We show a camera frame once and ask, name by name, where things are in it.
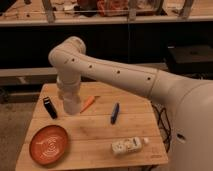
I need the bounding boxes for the orange toy carrot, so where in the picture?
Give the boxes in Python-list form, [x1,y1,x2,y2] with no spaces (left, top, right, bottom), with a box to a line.
[80,96,98,112]

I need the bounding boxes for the black eraser block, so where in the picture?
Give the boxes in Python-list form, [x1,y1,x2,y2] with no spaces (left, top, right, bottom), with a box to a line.
[43,97,57,119]

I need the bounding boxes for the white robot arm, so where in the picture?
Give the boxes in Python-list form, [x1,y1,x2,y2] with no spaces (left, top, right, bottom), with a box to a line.
[48,36,213,171]

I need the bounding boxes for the wooden shelf with clutter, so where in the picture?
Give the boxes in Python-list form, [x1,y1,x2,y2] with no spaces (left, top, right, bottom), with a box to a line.
[0,0,213,27]

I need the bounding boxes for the black cables at right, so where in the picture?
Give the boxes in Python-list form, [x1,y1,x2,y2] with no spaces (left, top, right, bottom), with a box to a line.
[152,103,173,153]

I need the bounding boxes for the blue marker pen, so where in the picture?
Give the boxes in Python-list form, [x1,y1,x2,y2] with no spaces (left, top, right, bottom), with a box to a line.
[110,103,120,124]

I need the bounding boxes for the black box on shelf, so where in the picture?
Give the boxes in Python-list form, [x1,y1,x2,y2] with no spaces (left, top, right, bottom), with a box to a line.
[165,45,213,74]

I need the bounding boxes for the orange ceramic plate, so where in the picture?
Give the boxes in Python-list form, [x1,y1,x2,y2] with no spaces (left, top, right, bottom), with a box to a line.
[29,125,69,165]

